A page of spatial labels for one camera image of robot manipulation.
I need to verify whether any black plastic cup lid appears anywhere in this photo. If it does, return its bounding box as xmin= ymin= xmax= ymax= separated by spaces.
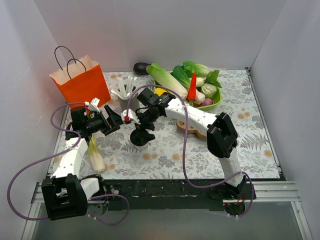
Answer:
xmin=130 ymin=130 xmax=149 ymax=146

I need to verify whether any white paper coffee cup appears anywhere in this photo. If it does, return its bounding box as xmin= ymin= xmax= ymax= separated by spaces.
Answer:
xmin=136 ymin=144 xmax=148 ymax=151

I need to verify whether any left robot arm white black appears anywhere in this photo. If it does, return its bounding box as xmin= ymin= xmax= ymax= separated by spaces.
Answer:
xmin=41 ymin=105 xmax=123 ymax=221

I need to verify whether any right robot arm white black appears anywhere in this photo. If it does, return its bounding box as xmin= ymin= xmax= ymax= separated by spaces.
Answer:
xmin=130 ymin=88 xmax=246 ymax=199

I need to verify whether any grey straw holder cup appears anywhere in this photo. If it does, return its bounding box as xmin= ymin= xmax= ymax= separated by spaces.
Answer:
xmin=118 ymin=96 xmax=140 ymax=111

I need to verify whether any yellow cabbage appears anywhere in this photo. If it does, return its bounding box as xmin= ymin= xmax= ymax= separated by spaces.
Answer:
xmin=154 ymin=87 xmax=169 ymax=96

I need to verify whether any green celery stalk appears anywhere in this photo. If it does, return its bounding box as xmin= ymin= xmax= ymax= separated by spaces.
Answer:
xmin=87 ymin=136 xmax=105 ymax=174

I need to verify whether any floral tablecloth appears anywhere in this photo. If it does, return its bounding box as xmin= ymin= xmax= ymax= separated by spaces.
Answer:
xmin=48 ymin=69 xmax=282 ymax=180

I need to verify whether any cardboard cup carrier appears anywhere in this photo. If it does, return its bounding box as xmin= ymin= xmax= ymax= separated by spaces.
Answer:
xmin=176 ymin=120 xmax=207 ymax=139

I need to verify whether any orange paper bag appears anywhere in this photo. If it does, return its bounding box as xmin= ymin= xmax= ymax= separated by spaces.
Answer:
xmin=49 ymin=55 xmax=111 ymax=107

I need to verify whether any napa cabbage long green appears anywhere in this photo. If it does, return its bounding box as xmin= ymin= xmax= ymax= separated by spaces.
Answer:
xmin=146 ymin=63 xmax=188 ymax=100

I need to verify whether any dark purple eggplant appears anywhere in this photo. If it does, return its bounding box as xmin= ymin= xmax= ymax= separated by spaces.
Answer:
xmin=133 ymin=62 xmax=150 ymax=76

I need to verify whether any orange carrot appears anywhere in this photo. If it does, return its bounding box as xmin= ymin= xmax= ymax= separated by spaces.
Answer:
xmin=187 ymin=72 xmax=197 ymax=101

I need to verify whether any bok choy dark green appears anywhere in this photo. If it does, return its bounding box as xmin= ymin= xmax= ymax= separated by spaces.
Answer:
xmin=171 ymin=65 xmax=191 ymax=91

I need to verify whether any white radish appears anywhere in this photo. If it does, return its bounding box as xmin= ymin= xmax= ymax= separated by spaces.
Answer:
xmin=194 ymin=77 xmax=206 ymax=104

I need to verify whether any purple onion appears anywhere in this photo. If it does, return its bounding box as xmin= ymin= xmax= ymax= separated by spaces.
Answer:
xmin=200 ymin=98 xmax=214 ymax=107

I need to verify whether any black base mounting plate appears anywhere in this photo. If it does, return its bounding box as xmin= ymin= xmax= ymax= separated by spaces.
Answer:
xmin=91 ymin=179 xmax=256 ymax=215

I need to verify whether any pale green round cabbage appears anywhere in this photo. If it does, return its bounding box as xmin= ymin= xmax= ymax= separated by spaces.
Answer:
xmin=200 ymin=83 xmax=218 ymax=99

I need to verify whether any green plastic basket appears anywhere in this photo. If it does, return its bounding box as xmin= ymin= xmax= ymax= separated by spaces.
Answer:
xmin=155 ymin=76 xmax=222 ymax=111

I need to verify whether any leafy green herb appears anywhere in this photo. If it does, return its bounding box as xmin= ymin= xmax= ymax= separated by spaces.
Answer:
xmin=204 ymin=69 xmax=222 ymax=88

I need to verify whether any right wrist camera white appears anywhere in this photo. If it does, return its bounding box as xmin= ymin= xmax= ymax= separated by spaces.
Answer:
xmin=120 ymin=109 xmax=140 ymax=124

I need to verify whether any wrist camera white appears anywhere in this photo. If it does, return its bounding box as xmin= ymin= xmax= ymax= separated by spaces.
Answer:
xmin=120 ymin=109 xmax=140 ymax=124
xmin=84 ymin=97 xmax=100 ymax=113

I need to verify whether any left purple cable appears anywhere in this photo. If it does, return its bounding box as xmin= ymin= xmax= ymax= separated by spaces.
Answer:
xmin=6 ymin=101 xmax=130 ymax=227

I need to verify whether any purple cable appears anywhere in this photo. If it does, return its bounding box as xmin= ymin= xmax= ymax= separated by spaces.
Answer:
xmin=126 ymin=84 xmax=256 ymax=218
xmin=6 ymin=101 xmax=130 ymax=227

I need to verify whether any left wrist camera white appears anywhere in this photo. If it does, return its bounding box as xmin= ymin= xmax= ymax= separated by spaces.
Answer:
xmin=84 ymin=97 xmax=100 ymax=113

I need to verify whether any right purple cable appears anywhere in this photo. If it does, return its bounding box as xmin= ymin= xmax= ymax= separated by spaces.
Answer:
xmin=126 ymin=84 xmax=256 ymax=218

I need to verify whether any aluminium frame rail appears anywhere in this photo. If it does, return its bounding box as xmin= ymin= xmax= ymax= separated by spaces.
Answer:
xmin=31 ymin=181 xmax=301 ymax=204

